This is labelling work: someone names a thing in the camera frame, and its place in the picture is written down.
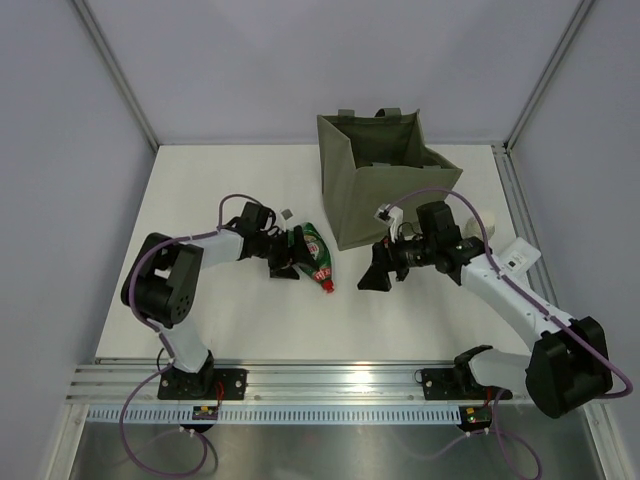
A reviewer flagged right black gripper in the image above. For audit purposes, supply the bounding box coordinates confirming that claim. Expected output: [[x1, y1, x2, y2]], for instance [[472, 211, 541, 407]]
[[358, 225, 438, 291]]

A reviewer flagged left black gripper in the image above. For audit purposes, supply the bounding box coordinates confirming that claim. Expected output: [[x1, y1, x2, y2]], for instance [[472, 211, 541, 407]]
[[255, 225, 318, 279]]

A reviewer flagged green dish soap bottle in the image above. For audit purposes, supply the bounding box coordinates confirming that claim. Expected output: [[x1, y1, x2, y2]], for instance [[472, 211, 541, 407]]
[[301, 222, 334, 293]]

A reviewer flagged green canvas bag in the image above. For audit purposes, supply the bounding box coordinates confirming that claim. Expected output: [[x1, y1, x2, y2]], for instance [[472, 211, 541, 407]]
[[316, 108, 463, 251]]

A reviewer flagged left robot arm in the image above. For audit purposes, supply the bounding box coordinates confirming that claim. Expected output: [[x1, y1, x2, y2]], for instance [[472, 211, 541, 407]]
[[121, 197, 317, 399]]

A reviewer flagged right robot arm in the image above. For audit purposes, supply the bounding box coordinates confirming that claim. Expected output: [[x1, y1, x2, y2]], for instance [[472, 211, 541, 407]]
[[357, 201, 613, 418]]

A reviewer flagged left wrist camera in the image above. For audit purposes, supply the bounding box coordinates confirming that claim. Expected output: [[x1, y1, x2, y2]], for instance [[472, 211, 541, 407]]
[[276, 209, 295, 232]]

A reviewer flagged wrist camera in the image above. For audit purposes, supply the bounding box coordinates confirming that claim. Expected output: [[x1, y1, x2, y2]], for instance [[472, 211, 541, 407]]
[[276, 209, 295, 232], [374, 204, 404, 243]]

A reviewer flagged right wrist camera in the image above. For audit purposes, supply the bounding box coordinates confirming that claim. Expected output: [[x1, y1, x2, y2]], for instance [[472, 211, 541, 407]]
[[374, 204, 404, 243]]

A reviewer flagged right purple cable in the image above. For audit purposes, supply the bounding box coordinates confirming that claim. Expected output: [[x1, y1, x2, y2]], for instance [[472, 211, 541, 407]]
[[382, 188, 630, 480]]

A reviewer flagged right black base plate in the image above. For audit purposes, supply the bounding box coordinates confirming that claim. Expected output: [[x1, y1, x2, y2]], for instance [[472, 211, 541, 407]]
[[414, 366, 500, 401]]

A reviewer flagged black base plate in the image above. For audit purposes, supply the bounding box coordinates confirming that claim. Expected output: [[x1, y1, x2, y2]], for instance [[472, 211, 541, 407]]
[[157, 368, 248, 401], [414, 366, 500, 401]]

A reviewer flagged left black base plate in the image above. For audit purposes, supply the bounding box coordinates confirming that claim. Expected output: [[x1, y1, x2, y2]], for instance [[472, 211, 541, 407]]
[[157, 368, 248, 401]]

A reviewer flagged aluminium mounting rail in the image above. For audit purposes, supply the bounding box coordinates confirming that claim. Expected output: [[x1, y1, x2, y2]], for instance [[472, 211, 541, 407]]
[[63, 357, 610, 404]]

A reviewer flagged white slotted cable duct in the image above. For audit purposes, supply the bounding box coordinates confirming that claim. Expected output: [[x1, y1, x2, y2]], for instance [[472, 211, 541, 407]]
[[86, 404, 462, 425]]

